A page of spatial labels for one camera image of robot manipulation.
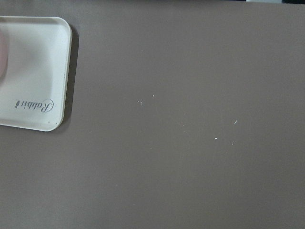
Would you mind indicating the cream plastic serving tray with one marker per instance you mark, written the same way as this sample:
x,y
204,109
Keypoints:
x,y
33,87

